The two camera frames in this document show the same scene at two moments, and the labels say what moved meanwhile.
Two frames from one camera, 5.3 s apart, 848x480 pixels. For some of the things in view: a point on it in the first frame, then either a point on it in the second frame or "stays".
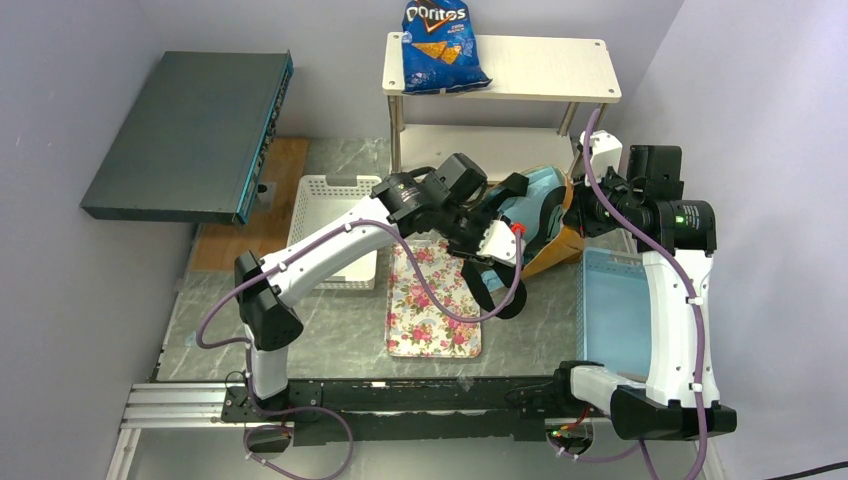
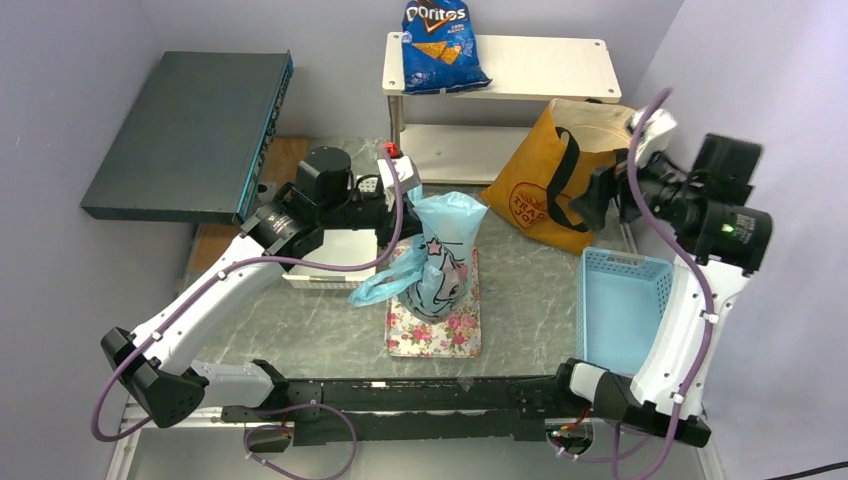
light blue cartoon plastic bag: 537,213 -> 432,284
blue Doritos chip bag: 439,47 stays
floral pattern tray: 414,327 stays
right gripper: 581,213 stays
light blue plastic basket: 612,312 stays
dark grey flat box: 195,141 stays
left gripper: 470,251 -> 411,221
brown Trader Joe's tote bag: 571,238 -> 544,163
